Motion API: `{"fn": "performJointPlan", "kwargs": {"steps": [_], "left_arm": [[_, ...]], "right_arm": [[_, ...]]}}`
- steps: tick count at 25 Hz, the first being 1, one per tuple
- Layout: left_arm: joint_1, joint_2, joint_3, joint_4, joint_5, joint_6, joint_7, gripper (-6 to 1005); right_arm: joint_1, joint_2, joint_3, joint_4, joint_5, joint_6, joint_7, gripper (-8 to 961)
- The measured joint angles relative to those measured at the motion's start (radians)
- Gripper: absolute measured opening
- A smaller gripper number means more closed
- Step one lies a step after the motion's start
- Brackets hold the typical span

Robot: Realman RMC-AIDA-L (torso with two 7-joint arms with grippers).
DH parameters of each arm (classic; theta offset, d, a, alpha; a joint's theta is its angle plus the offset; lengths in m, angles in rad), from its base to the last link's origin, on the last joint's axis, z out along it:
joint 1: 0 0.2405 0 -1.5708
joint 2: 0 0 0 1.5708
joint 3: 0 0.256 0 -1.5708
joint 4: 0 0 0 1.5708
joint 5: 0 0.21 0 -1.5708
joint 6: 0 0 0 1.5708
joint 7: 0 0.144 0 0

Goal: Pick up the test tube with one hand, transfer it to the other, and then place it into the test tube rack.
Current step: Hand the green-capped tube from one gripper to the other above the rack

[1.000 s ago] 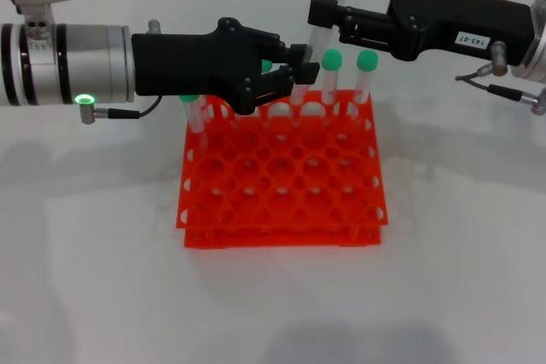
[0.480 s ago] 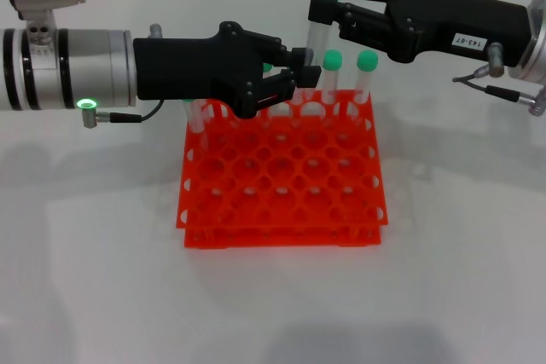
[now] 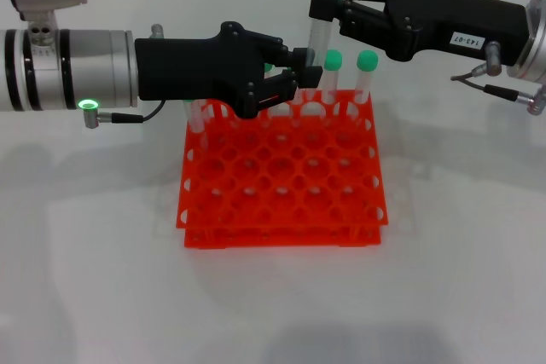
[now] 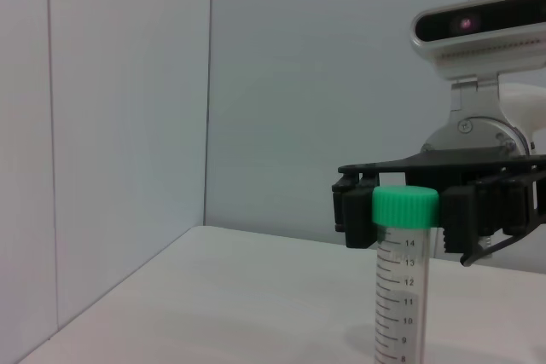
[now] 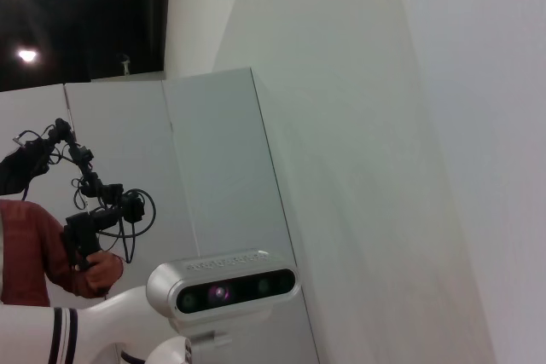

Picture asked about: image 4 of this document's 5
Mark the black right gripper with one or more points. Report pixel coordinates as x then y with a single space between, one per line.
448 165

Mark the clear test tube green cap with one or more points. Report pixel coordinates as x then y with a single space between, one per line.
401 296

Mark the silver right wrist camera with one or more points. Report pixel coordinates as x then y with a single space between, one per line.
482 44

